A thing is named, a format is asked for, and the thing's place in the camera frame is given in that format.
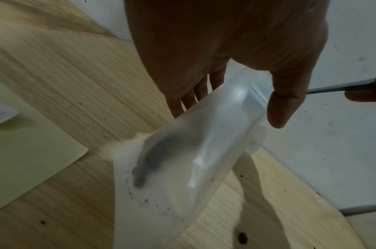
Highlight person's left hand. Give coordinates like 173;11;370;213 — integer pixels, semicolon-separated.
123;0;329;130

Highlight small clear plastic bag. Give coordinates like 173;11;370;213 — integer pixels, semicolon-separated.
112;68;269;249

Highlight yellow label backing sheet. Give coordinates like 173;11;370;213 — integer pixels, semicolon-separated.
0;78;89;215

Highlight metal spoon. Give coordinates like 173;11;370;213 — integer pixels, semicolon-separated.
307;78;376;95

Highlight dark seeds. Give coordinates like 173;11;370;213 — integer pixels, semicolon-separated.
132;133;182;189

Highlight person's right hand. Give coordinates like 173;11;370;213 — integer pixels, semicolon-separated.
344;74;376;125

